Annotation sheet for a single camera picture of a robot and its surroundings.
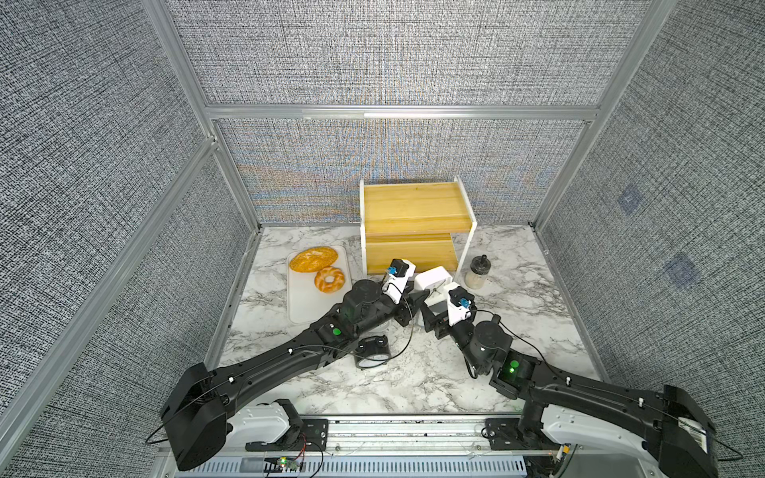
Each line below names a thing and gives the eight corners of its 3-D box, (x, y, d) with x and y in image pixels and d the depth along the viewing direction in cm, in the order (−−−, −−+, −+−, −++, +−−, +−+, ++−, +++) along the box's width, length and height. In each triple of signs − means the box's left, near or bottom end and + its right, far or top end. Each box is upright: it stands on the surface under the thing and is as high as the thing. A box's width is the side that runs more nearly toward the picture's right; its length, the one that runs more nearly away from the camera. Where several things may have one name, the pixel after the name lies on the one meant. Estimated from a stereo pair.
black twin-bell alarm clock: (357, 370, 86) (354, 355, 77) (356, 355, 89) (353, 338, 79) (388, 365, 87) (389, 349, 77) (386, 350, 90) (386, 333, 80)
